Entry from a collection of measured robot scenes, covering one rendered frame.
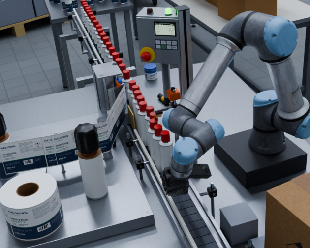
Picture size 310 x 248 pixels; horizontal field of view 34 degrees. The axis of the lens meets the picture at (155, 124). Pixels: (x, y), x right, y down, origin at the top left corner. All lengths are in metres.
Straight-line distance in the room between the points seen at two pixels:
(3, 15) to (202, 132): 4.69
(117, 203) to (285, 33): 0.85
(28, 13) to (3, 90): 1.46
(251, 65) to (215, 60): 3.18
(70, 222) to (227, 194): 0.60
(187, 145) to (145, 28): 0.55
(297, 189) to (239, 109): 1.02
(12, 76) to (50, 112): 2.56
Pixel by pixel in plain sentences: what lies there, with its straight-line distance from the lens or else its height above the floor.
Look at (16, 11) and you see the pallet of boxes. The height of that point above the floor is 0.29.
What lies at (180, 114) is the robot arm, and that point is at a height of 1.25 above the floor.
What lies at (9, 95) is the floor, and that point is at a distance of 4.87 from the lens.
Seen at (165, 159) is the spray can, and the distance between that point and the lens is 1.95.
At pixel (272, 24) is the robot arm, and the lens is 1.66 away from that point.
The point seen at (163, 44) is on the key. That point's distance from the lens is 1.91.
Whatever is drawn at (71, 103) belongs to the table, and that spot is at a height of 0.83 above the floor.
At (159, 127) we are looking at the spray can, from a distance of 1.94.
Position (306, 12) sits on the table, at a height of 0.78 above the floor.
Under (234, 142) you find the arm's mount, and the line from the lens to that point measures 2.17.
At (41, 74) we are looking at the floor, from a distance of 5.14.
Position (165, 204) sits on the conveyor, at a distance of 1.90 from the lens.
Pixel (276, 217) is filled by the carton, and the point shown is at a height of 1.06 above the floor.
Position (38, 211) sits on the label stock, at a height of 1.00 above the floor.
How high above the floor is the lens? 2.11
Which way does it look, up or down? 32 degrees down
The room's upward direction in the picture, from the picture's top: 6 degrees counter-clockwise
